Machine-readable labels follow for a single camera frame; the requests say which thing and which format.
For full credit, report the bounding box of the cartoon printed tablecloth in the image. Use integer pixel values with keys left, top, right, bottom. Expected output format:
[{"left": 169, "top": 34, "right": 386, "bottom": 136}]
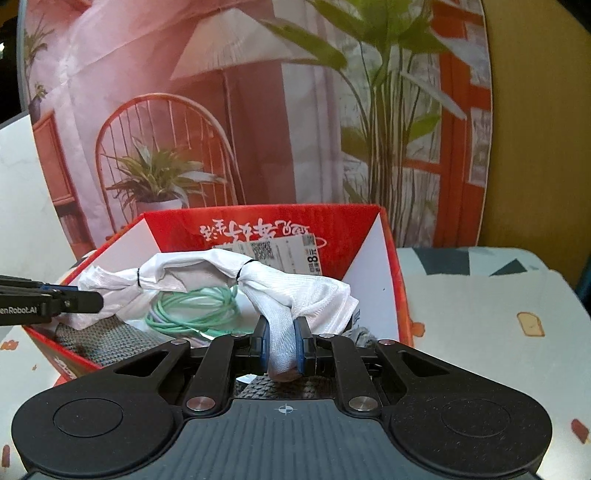
[{"left": 0, "top": 247, "right": 591, "bottom": 480}]

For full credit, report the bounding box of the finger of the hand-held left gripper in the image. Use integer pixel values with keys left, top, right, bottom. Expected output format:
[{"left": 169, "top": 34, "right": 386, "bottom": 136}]
[
  {"left": 0, "top": 292, "right": 105, "bottom": 328},
  {"left": 0, "top": 275, "right": 77, "bottom": 294}
]

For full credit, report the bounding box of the white cloth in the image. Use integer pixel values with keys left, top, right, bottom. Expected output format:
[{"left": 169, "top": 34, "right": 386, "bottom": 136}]
[{"left": 76, "top": 249, "right": 360, "bottom": 381}]

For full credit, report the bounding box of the red cardboard box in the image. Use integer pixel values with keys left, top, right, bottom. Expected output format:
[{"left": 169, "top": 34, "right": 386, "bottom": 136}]
[{"left": 23, "top": 205, "right": 414, "bottom": 384}]

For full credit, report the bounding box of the green coiled cable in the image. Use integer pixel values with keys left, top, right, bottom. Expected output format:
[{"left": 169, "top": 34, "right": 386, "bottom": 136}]
[{"left": 145, "top": 284, "right": 241, "bottom": 337}]

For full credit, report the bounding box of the printed room backdrop cloth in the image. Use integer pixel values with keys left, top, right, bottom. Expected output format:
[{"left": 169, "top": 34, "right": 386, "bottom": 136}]
[{"left": 18, "top": 0, "right": 492, "bottom": 259}]

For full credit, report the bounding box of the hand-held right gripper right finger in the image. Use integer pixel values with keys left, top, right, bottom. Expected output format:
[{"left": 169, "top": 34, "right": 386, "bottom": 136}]
[{"left": 293, "top": 318, "right": 455, "bottom": 411}]

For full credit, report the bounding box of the white marble board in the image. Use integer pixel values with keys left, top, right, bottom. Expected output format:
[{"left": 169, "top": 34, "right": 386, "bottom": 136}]
[{"left": 0, "top": 113, "right": 77, "bottom": 278}]

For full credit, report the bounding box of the light grey cloth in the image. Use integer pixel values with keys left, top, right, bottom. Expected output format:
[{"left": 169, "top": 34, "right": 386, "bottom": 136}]
[{"left": 164, "top": 270, "right": 236, "bottom": 294}]

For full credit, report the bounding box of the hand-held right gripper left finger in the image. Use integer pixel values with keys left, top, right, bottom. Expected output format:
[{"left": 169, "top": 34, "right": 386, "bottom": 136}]
[{"left": 111, "top": 318, "right": 271, "bottom": 414}]

